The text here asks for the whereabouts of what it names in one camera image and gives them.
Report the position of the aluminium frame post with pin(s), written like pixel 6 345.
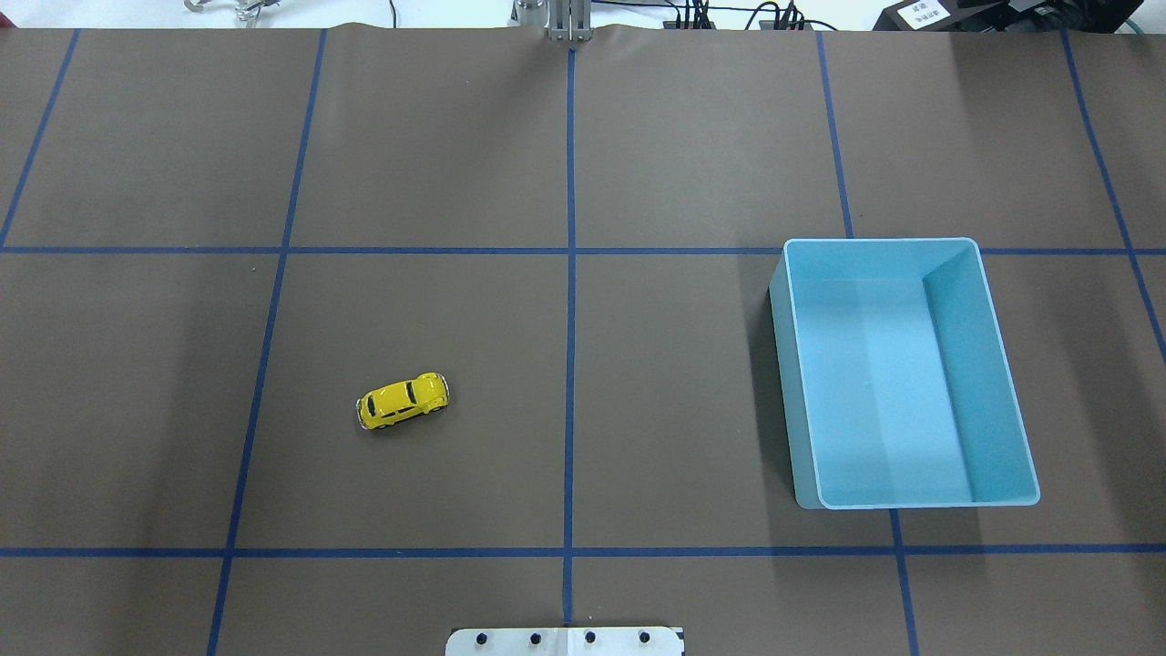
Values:
pixel 566 21

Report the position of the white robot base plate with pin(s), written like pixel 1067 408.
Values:
pixel 612 640

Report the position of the light blue plastic bin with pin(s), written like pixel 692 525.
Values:
pixel 896 386

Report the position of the black labelled box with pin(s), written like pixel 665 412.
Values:
pixel 930 16

